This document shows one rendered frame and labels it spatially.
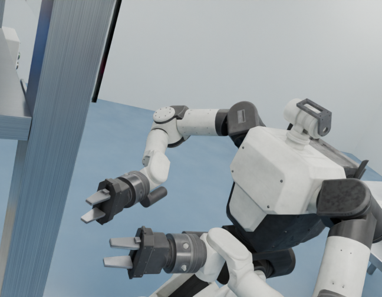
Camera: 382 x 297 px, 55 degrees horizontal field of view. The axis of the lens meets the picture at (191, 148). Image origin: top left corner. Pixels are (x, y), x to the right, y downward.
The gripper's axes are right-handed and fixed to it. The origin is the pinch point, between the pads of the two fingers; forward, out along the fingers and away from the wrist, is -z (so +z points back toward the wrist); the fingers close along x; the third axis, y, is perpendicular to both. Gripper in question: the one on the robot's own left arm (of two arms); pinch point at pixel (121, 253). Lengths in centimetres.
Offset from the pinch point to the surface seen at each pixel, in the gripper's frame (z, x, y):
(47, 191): -19.3, -25.6, -16.5
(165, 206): 90, 97, 153
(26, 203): -21.5, -23.8, -16.9
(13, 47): -27, -16, 80
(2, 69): -26.4, -35.6, -3.2
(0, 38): -28.0, -35.6, 13.1
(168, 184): 102, 97, 184
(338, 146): 449, 90, 339
